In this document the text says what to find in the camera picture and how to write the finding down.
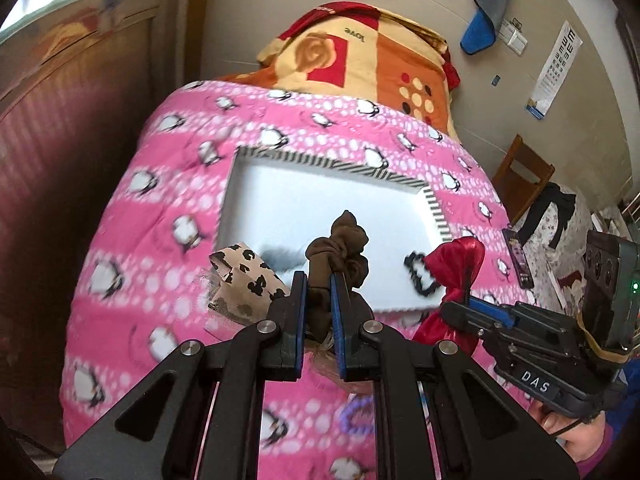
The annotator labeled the brown scrunchie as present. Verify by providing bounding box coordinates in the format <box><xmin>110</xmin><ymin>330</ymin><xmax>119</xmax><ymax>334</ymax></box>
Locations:
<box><xmin>305</xmin><ymin>210</ymin><xmax>369</xmax><ymax>342</ymax></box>

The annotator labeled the brown wooden headboard panel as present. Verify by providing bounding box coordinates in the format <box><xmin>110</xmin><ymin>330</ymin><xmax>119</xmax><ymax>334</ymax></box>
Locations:
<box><xmin>1</xmin><ymin>0</ymin><xmax>183</xmax><ymax>450</ymax></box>

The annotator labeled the black smartphone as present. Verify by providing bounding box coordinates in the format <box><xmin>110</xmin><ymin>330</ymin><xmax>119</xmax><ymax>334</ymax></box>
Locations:
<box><xmin>502</xmin><ymin>229</ymin><xmax>535</xmax><ymax>289</ymax></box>

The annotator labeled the wooden chair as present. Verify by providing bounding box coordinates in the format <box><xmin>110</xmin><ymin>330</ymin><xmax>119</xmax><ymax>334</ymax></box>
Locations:
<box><xmin>491</xmin><ymin>134</ymin><xmax>555</xmax><ymax>224</ymax></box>

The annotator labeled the pink penguin blanket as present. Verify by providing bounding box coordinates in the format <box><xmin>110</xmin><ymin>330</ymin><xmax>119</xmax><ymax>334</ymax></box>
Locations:
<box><xmin>58</xmin><ymin>79</ymin><xmax>539</xmax><ymax>480</ymax></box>

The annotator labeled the red satin bow clip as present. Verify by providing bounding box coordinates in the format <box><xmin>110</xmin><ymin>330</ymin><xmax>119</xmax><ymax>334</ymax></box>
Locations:
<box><xmin>412</xmin><ymin>236</ymin><xmax>485</xmax><ymax>356</ymax></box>

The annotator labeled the striped white shallow box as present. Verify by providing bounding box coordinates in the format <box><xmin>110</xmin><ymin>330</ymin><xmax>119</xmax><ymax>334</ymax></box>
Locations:
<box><xmin>215</xmin><ymin>146</ymin><xmax>452</xmax><ymax>313</ymax></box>

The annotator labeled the orange red floral quilt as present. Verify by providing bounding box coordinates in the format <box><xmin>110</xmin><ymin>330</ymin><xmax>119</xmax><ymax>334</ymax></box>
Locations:
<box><xmin>222</xmin><ymin>1</ymin><xmax>460</xmax><ymax>141</ymax></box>

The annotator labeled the black garment on chair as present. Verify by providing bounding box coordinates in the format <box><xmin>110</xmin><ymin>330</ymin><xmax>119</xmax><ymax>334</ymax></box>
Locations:
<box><xmin>514</xmin><ymin>181</ymin><xmax>577</xmax><ymax>250</ymax></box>

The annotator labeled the black scrunchie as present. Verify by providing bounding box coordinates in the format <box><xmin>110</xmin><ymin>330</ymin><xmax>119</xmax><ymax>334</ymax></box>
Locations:
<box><xmin>404</xmin><ymin>252</ymin><xmax>440</xmax><ymax>297</ymax></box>

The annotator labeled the person's hand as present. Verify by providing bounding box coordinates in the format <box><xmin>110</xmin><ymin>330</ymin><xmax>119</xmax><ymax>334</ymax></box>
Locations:
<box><xmin>528</xmin><ymin>400</ymin><xmax>611</xmax><ymax>463</ymax></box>

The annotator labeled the blue grey hanging cloth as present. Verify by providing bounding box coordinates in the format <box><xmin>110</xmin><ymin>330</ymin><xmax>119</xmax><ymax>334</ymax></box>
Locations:
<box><xmin>460</xmin><ymin>0</ymin><xmax>509</xmax><ymax>55</ymax></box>

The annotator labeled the wall poster chart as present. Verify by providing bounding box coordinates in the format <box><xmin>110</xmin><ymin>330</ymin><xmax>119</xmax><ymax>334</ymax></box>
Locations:
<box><xmin>526</xmin><ymin>21</ymin><xmax>582</xmax><ymax>120</ymax></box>

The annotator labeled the leopard print bow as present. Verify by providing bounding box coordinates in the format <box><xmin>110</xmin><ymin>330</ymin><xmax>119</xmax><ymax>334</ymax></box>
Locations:
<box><xmin>208</xmin><ymin>243</ymin><xmax>290</xmax><ymax>325</ymax></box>

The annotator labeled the white wall switch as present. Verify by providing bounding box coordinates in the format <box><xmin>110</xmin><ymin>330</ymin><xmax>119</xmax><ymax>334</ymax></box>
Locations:
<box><xmin>498</xmin><ymin>20</ymin><xmax>528</xmax><ymax>56</ymax></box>

